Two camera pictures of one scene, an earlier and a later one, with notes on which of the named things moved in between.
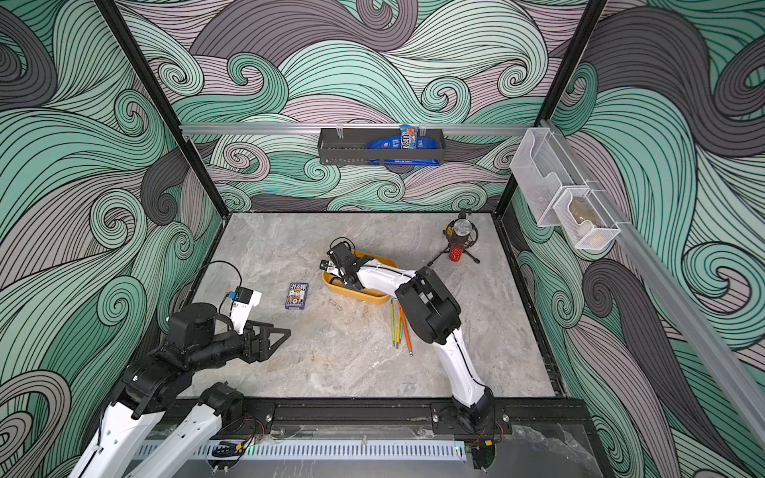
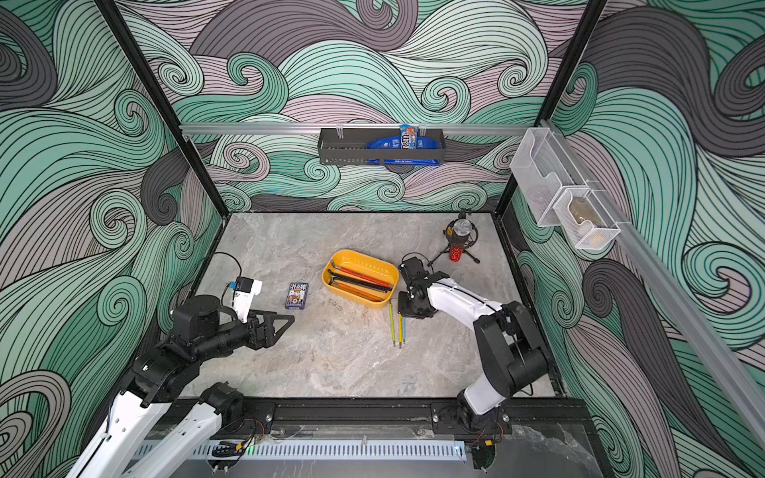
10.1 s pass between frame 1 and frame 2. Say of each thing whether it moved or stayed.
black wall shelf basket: stayed
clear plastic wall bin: stayed
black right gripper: moved
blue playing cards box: stayed
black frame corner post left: stayed
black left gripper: moved
